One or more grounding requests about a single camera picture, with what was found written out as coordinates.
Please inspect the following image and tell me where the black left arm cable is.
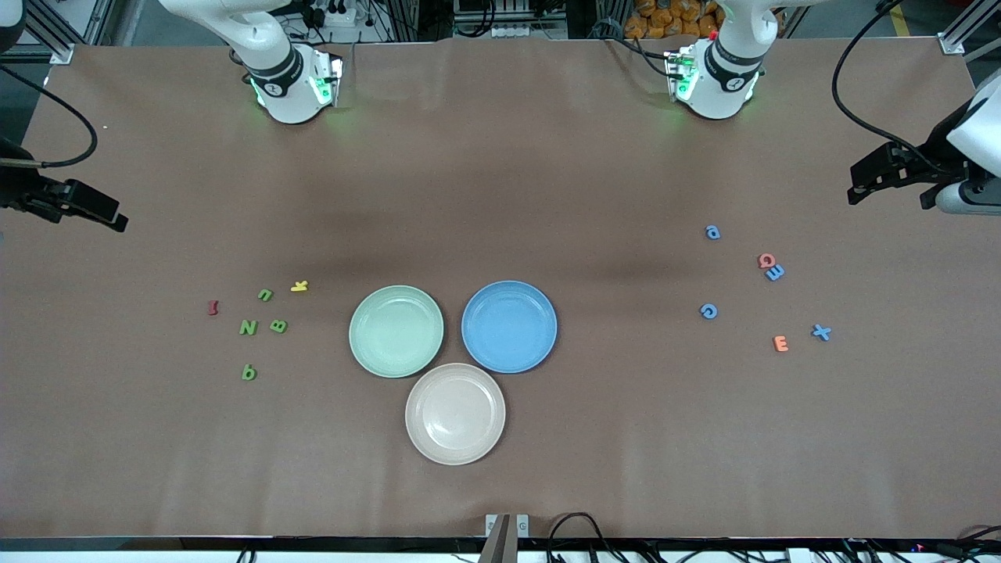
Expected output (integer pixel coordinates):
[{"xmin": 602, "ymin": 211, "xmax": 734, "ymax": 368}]
[{"xmin": 831, "ymin": 0, "xmax": 951, "ymax": 173}]

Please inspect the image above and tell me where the brown table cover sheet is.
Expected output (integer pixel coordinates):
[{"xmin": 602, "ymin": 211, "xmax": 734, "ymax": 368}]
[{"xmin": 0, "ymin": 39, "xmax": 1001, "ymax": 540}]

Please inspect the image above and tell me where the black cable bundle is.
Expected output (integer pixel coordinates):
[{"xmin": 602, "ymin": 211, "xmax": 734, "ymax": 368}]
[{"xmin": 841, "ymin": 525, "xmax": 1001, "ymax": 563}]

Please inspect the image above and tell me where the beige plate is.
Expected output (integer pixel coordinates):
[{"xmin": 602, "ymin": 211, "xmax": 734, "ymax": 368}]
[{"xmin": 404, "ymin": 362, "xmax": 507, "ymax": 466}]

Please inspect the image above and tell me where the grey metal bracket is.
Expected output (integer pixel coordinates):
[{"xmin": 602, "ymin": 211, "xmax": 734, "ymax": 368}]
[{"xmin": 485, "ymin": 513, "xmax": 531, "ymax": 563}]

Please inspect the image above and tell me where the white power strip with plugs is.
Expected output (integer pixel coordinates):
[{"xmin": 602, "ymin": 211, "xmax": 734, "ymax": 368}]
[{"xmin": 301, "ymin": 0, "xmax": 357, "ymax": 28}]

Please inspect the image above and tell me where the black cable loop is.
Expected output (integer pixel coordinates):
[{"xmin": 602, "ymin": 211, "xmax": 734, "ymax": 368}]
[{"xmin": 546, "ymin": 512, "xmax": 622, "ymax": 563}]

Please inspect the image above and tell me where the light green plate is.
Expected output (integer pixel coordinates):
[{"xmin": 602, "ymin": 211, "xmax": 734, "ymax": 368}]
[{"xmin": 348, "ymin": 285, "xmax": 445, "ymax": 379}]

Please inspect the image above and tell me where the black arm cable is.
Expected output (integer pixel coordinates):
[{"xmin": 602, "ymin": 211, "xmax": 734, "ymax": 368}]
[
  {"xmin": 0, "ymin": 65, "xmax": 100, "ymax": 170},
  {"xmin": 831, "ymin": 0, "xmax": 951, "ymax": 173}
]

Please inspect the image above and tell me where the pile of orange items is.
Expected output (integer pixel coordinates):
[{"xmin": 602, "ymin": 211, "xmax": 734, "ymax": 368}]
[{"xmin": 626, "ymin": 0, "xmax": 724, "ymax": 40}]

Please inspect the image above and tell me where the blue plate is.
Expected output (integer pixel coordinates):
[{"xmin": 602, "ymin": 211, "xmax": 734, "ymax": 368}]
[{"xmin": 461, "ymin": 280, "xmax": 558, "ymax": 375}]

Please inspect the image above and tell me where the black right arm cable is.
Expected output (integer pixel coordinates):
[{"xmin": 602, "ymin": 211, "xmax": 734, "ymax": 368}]
[{"xmin": 0, "ymin": 65, "xmax": 100, "ymax": 170}]

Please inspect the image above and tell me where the aluminium frame profile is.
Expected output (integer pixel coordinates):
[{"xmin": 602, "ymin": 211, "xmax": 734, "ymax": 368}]
[
  {"xmin": 23, "ymin": 0, "xmax": 75, "ymax": 65},
  {"xmin": 938, "ymin": 0, "xmax": 1001, "ymax": 63}
]

